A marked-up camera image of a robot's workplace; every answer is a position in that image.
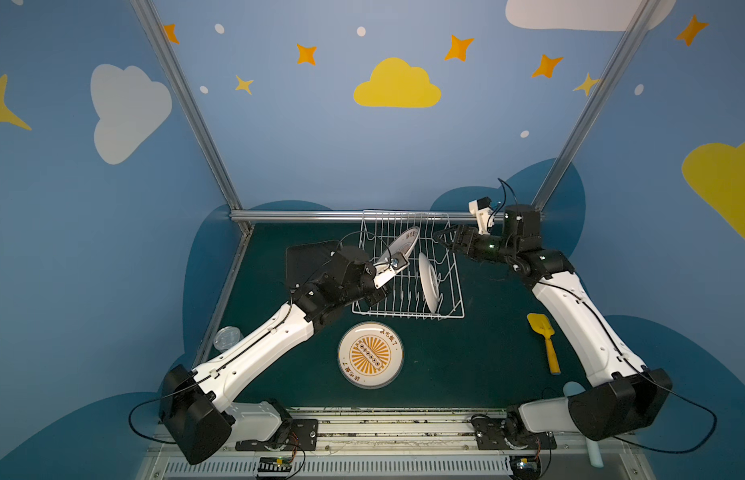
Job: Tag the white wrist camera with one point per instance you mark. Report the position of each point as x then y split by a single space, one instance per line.
388 267
484 213

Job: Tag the left small circuit board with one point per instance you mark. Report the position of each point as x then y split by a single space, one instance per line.
268 467

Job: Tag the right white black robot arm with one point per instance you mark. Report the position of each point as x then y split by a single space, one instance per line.
625 395

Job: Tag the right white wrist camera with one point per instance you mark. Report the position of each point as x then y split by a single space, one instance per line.
484 213

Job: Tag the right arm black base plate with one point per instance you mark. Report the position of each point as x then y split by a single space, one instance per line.
503 434

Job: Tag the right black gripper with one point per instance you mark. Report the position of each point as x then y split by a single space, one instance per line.
460 238

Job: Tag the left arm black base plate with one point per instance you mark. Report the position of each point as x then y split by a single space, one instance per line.
293 434

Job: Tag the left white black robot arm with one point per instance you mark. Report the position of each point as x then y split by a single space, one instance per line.
198 407

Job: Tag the light blue toy spatula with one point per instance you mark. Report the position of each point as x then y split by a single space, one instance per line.
593 449

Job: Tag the white wire dish rack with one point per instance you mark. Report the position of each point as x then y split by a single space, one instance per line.
406 298

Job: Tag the right small circuit board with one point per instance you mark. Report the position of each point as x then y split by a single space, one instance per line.
524 468

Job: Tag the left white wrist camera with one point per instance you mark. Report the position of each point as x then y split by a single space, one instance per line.
388 267

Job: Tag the small circuit board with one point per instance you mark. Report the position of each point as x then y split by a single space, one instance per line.
524 468
268 467

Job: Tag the aluminium rail base frame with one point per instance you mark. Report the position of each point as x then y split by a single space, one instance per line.
405 443

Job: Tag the white round plate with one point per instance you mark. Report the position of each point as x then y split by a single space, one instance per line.
371 355
404 244
430 283

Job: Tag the yellow toy spatula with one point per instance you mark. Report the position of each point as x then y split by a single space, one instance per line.
541 324

